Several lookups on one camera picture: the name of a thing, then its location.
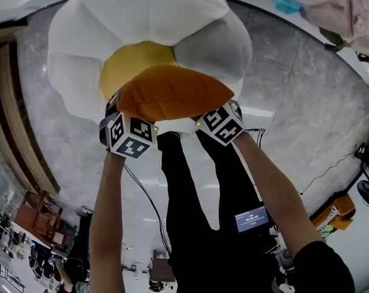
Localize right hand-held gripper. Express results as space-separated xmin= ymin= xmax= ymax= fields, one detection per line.
xmin=194 ymin=100 xmax=245 ymax=147

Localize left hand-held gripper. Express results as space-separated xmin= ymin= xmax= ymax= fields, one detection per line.
xmin=98 ymin=93 xmax=159 ymax=159

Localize orange pillow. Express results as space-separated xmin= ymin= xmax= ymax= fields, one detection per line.
xmin=115 ymin=64 xmax=235 ymax=123

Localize person's left forearm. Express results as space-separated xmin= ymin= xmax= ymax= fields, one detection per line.
xmin=89 ymin=150 xmax=127 ymax=293

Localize person's right forearm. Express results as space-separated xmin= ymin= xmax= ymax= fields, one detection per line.
xmin=232 ymin=131 xmax=323 ymax=258

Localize grey shoulder bag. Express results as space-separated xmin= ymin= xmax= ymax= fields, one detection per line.
xmin=271 ymin=247 xmax=295 ymax=293

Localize person's black trousers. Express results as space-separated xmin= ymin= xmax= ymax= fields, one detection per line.
xmin=156 ymin=129 xmax=279 ymax=244

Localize wooden step platform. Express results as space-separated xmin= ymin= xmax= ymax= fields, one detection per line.
xmin=0 ymin=38 xmax=62 ymax=197

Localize waist-mounted screen device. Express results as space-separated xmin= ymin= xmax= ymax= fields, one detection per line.
xmin=234 ymin=205 xmax=271 ymax=234

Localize white flower-shaped lounge chair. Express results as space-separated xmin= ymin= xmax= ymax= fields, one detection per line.
xmin=46 ymin=0 xmax=254 ymax=134

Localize red-brown wooden stool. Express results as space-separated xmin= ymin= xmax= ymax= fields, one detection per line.
xmin=15 ymin=190 xmax=72 ymax=250

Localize white window ledge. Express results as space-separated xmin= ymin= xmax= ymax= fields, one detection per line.
xmin=0 ymin=0 xmax=369 ymax=97

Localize orange box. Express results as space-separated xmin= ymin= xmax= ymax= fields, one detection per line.
xmin=309 ymin=193 xmax=356 ymax=232

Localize brown wooden chair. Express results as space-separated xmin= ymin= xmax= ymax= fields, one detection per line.
xmin=149 ymin=248 xmax=176 ymax=289

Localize pink backpack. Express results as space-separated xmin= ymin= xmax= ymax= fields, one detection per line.
xmin=297 ymin=0 xmax=369 ymax=57

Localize person's black shirt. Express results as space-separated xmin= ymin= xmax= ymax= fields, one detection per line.
xmin=167 ymin=233 xmax=356 ymax=293

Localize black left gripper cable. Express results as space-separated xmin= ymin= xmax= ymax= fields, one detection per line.
xmin=123 ymin=163 xmax=173 ymax=256

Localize thin black floor cable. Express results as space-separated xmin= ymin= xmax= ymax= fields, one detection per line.
xmin=299 ymin=143 xmax=359 ymax=197

